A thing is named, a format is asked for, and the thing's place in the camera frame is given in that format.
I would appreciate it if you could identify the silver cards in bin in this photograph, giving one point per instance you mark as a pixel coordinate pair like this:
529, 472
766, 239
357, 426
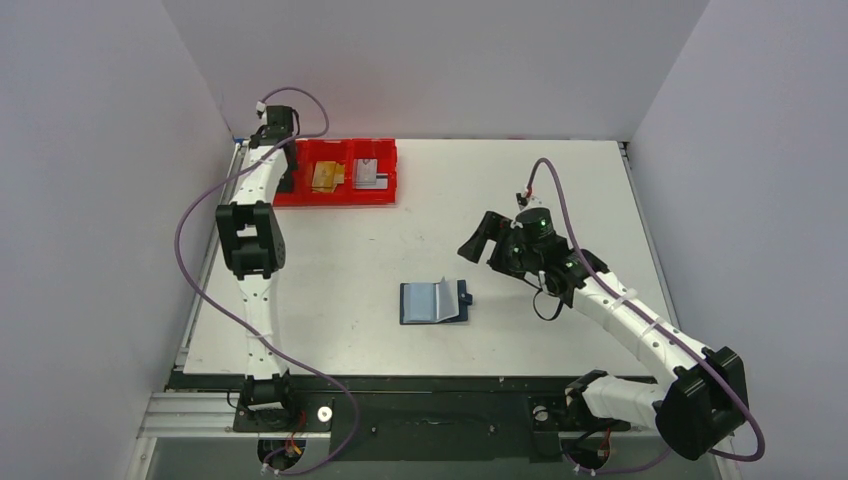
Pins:
367, 177

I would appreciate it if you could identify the navy blue card holder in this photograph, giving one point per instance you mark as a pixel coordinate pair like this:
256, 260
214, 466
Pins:
434, 303

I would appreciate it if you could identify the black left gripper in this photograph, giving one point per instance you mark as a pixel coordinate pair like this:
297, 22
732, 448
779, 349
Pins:
292, 169

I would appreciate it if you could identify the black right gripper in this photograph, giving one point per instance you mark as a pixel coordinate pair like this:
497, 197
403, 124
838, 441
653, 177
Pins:
498, 241

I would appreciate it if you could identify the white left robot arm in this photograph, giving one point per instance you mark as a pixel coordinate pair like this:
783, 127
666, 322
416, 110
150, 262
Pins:
254, 251

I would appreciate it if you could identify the gold cards in bin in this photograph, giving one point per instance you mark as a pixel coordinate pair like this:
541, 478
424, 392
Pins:
327, 176

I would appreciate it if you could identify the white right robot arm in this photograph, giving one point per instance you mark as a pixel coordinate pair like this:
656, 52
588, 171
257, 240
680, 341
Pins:
698, 394

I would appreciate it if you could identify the red three-compartment bin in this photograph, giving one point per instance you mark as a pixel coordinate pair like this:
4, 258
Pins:
345, 151

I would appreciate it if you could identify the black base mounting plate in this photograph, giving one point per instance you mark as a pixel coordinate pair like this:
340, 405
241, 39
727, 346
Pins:
554, 425

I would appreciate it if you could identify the aluminium frame rail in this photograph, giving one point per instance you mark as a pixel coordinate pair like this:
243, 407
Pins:
192, 414

